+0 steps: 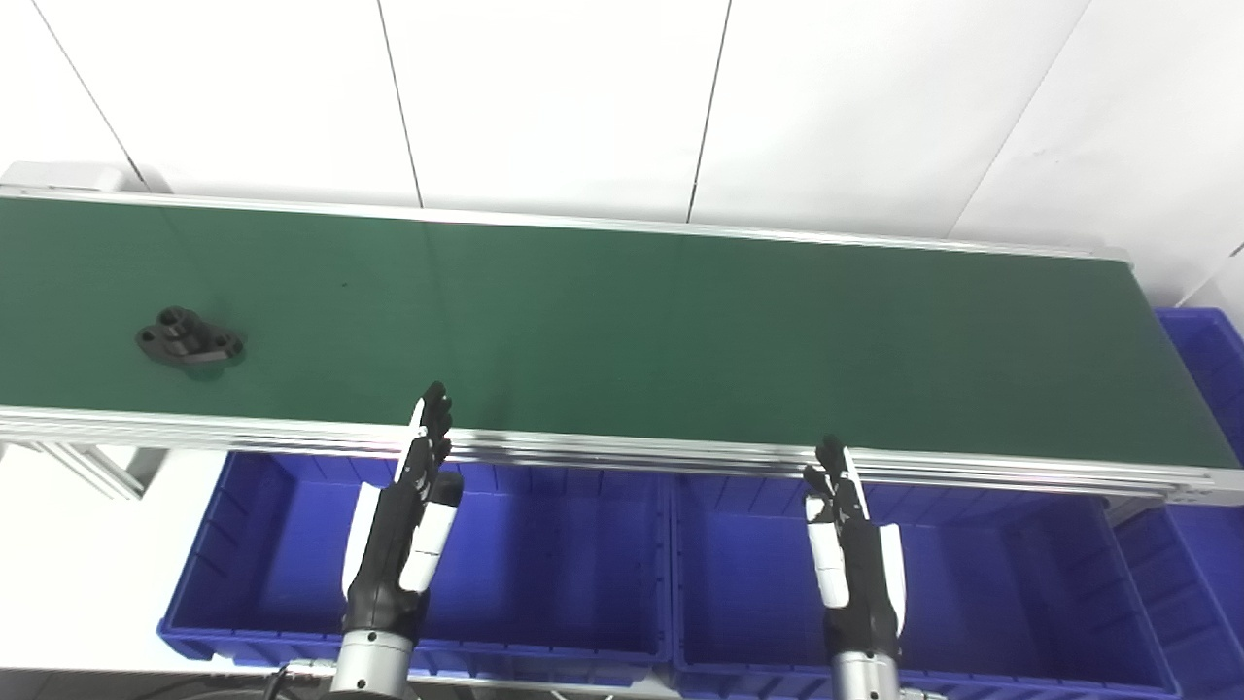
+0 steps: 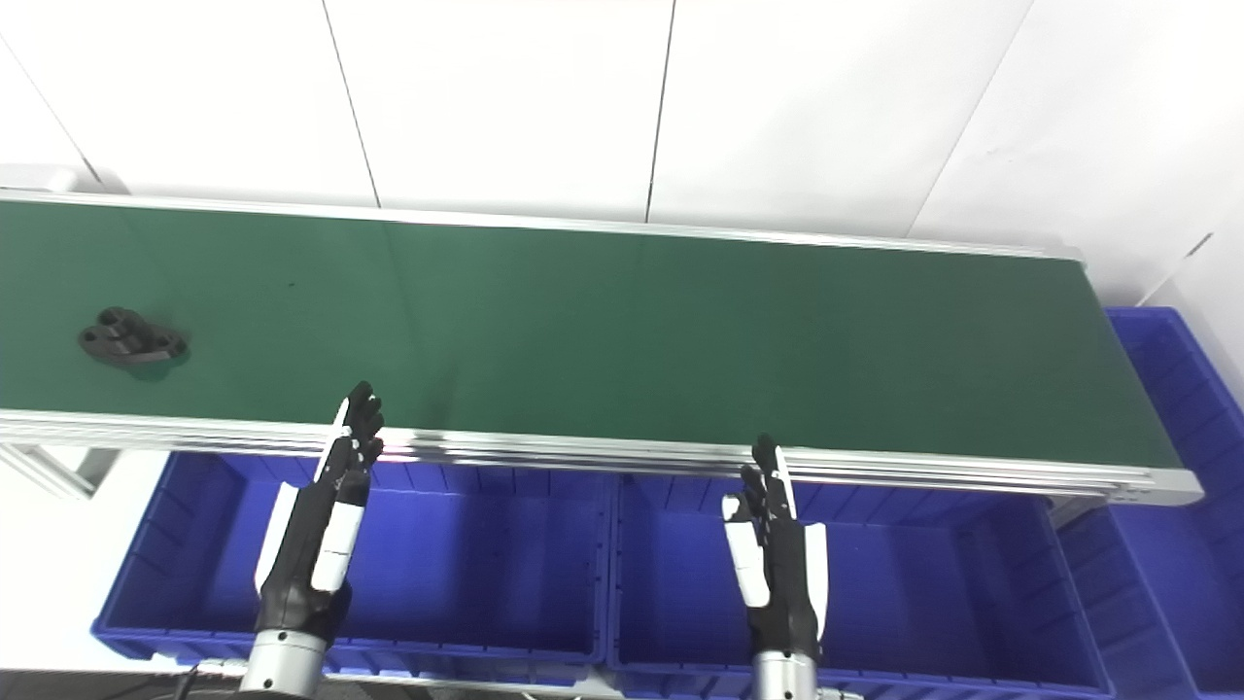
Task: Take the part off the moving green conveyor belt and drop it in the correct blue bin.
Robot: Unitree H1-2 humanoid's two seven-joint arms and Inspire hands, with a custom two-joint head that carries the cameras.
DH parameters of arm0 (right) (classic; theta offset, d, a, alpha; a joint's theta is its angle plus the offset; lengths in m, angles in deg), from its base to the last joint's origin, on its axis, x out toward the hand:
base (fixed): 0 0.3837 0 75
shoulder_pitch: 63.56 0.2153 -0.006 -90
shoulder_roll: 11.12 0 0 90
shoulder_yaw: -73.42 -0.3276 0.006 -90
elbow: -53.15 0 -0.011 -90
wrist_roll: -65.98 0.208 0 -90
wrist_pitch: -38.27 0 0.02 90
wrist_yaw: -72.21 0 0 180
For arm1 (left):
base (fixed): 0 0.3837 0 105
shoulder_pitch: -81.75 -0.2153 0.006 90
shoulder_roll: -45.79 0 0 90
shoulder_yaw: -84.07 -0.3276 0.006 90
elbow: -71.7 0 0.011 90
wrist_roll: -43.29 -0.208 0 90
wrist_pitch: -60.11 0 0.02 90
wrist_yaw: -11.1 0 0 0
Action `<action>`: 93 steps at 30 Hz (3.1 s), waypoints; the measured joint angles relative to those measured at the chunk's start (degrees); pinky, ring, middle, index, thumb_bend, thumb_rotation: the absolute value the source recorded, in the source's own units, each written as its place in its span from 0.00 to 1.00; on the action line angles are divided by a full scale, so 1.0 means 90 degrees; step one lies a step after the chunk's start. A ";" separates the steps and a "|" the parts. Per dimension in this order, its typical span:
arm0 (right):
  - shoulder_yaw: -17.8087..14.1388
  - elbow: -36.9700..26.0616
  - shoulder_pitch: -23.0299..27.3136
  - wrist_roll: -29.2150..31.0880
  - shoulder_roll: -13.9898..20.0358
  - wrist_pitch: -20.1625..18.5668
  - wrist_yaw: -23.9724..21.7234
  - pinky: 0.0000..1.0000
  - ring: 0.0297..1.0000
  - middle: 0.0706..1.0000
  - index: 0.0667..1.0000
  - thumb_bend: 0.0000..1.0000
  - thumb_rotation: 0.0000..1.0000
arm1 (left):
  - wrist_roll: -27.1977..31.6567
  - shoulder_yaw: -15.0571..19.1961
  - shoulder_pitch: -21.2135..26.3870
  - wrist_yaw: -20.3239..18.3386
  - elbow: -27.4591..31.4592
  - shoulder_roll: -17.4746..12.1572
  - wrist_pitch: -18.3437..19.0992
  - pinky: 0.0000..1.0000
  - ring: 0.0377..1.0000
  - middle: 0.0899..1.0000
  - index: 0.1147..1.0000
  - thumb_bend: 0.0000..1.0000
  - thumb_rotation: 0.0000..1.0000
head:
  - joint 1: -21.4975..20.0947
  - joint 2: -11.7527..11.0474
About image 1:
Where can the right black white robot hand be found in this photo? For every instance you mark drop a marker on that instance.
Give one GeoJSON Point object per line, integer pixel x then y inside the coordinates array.
{"type": "Point", "coordinates": [860, 574]}

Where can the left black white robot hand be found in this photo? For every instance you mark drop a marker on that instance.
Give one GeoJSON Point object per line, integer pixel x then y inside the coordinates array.
{"type": "Point", "coordinates": [389, 544]}

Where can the black flanged machine part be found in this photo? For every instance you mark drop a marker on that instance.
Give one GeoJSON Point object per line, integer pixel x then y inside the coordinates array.
{"type": "Point", "coordinates": [189, 338]}

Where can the blue plastic bin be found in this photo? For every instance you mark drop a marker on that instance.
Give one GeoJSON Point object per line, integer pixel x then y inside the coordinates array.
{"type": "Point", "coordinates": [544, 574]}
{"type": "Point", "coordinates": [991, 593]}
{"type": "Point", "coordinates": [1200, 554]}

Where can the green conveyor belt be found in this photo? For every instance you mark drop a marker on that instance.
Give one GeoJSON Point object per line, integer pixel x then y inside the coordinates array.
{"type": "Point", "coordinates": [680, 331]}

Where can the aluminium conveyor support leg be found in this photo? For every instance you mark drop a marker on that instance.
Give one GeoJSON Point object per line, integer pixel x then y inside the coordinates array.
{"type": "Point", "coordinates": [92, 469]}

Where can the grey conveyor end housing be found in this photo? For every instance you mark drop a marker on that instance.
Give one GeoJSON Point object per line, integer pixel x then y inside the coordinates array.
{"type": "Point", "coordinates": [68, 175]}

